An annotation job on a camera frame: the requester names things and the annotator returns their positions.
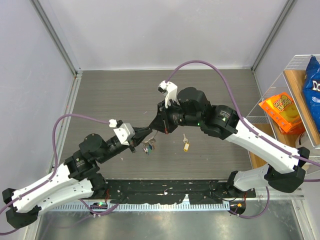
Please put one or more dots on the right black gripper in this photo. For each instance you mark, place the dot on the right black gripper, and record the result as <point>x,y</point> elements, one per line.
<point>159,123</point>

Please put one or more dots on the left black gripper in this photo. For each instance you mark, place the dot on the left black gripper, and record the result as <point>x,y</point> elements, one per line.
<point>141,133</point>

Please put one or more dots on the keyring with tagged keys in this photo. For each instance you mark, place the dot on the keyring with tagged keys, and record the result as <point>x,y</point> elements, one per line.
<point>149,145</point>

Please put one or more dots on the key with yellow tag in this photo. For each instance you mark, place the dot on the key with yellow tag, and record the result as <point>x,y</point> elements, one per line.
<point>186,143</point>

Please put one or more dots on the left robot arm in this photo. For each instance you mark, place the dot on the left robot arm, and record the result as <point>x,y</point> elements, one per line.
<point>76,178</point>

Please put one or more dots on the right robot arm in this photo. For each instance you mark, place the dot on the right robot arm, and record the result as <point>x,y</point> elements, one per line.
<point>283,170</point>

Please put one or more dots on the orange Scrub Daddy box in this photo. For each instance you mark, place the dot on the orange Scrub Daddy box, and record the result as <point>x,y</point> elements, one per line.
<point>283,111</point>

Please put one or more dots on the blue chip bag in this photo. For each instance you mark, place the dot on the blue chip bag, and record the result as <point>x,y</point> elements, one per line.
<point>311,90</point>

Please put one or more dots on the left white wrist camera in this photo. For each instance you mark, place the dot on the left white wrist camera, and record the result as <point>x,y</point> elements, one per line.
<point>124,132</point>

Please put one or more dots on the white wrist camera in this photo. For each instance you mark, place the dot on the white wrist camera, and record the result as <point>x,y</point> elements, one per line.
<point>169,90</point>
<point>124,132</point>

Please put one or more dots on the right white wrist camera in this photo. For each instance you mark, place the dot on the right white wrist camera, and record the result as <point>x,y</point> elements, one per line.
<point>169,90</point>

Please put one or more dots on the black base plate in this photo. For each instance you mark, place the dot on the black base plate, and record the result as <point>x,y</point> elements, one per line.
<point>171,191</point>

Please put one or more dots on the white slotted cable duct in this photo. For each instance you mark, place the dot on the white slotted cable duct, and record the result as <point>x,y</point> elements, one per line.
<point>176,207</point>

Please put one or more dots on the wire shelf rack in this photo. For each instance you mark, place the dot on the wire shelf rack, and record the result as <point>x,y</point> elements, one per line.
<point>291,80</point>

